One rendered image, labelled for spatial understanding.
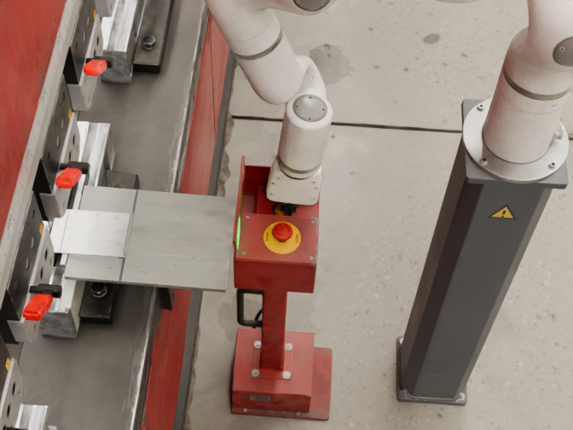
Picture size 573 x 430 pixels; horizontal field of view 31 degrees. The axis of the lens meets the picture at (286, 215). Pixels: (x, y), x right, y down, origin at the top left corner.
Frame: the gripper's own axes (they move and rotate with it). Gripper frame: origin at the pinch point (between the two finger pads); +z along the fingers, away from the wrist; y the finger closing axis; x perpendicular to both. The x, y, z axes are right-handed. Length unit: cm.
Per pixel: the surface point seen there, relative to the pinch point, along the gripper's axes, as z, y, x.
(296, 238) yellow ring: -4.1, 1.6, -9.8
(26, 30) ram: -74, -39, -28
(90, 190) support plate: -22.9, -35.8, -16.6
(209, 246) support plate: -24.7, -14.6, -26.0
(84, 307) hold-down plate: -13, -34, -34
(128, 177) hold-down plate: -13.7, -31.0, -6.7
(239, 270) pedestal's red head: 1.5, -8.6, -15.1
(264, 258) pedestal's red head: -3.5, -4.1, -14.8
